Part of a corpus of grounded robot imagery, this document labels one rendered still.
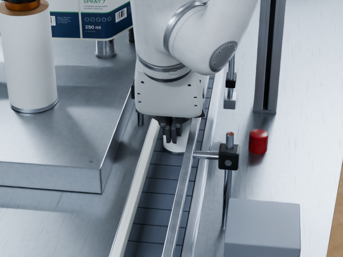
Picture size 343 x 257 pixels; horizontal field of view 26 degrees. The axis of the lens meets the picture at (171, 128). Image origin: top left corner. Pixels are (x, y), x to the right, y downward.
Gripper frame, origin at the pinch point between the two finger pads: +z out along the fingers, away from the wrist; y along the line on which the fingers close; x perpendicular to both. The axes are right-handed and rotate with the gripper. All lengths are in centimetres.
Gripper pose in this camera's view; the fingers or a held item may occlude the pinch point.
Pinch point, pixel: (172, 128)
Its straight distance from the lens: 116.8
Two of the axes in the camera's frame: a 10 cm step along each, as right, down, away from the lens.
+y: -9.9, -0.7, 1.1
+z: 0.5, 6.2, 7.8
